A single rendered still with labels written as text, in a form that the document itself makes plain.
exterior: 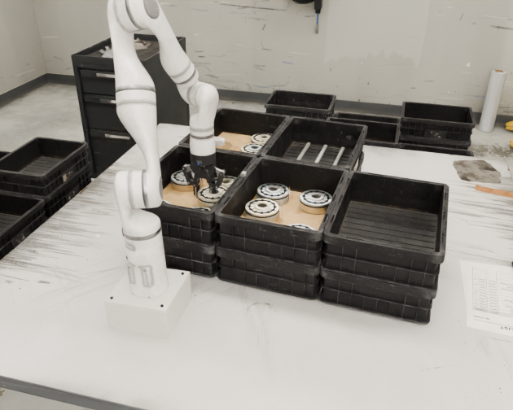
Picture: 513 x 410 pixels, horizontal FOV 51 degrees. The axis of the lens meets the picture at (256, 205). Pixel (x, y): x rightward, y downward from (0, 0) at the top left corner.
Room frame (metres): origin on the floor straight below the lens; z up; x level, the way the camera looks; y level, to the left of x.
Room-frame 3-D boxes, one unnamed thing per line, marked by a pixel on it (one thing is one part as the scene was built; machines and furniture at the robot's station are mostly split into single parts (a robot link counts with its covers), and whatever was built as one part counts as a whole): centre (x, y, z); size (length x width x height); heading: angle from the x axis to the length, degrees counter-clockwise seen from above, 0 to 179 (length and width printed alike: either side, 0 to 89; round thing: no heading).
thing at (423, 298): (1.29, -0.37, 0.76); 0.40 x 0.30 x 0.12; 162
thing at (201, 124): (1.46, 0.15, 1.15); 0.09 x 0.07 x 0.15; 48
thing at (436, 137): (3.00, -1.04, 0.37); 0.40 x 0.30 x 0.45; 76
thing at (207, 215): (1.48, 0.20, 0.92); 0.40 x 0.30 x 0.02; 162
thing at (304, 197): (1.47, -0.19, 0.86); 0.10 x 0.10 x 0.01
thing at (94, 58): (3.25, 0.75, 0.45); 0.60 x 0.45 x 0.90; 165
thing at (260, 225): (1.39, -0.09, 0.92); 0.40 x 0.30 x 0.02; 162
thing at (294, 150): (1.77, -0.21, 0.87); 0.40 x 0.30 x 0.11; 162
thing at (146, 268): (1.12, 0.28, 0.87); 0.09 x 0.09 x 0.17; 69
